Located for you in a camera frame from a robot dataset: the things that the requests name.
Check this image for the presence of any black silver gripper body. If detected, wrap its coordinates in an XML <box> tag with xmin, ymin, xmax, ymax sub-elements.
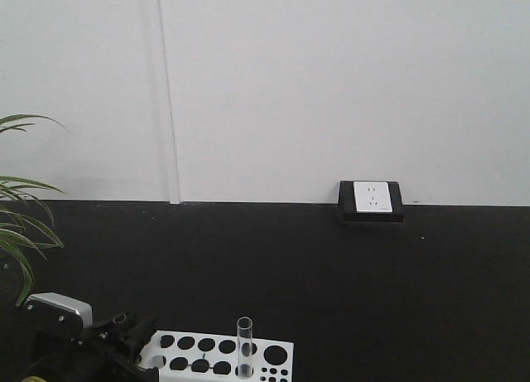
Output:
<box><xmin>20</xmin><ymin>293</ymin><xmax>120</xmax><ymax>381</ymax></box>

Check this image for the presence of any wide transparent test tube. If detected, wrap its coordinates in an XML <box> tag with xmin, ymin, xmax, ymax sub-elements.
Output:
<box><xmin>236</xmin><ymin>317</ymin><xmax>253</xmax><ymax>379</ymax></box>

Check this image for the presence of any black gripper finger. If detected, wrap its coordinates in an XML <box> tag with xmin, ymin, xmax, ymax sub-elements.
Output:
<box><xmin>117</xmin><ymin>317</ymin><xmax>157</xmax><ymax>359</ymax></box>
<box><xmin>108</xmin><ymin>352</ymin><xmax>159</xmax><ymax>382</ymax></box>

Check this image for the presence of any thin transparent test tube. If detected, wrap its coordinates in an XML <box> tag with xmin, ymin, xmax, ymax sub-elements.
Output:
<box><xmin>113</xmin><ymin>313</ymin><xmax>128</xmax><ymax>325</ymax></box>

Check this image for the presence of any white socket black base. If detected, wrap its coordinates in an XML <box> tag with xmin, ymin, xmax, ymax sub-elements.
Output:
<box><xmin>337</xmin><ymin>181</ymin><xmax>404</xmax><ymax>223</ymax></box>

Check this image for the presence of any white wall cable conduit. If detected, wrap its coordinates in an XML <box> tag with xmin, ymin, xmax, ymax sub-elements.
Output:
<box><xmin>156</xmin><ymin>0</ymin><xmax>182</xmax><ymax>205</ymax></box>

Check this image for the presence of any white test tube rack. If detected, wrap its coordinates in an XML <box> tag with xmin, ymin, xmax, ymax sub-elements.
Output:
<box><xmin>139</xmin><ymin>330</ymin><xmax>294</xmax><ymax>381</ymax></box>

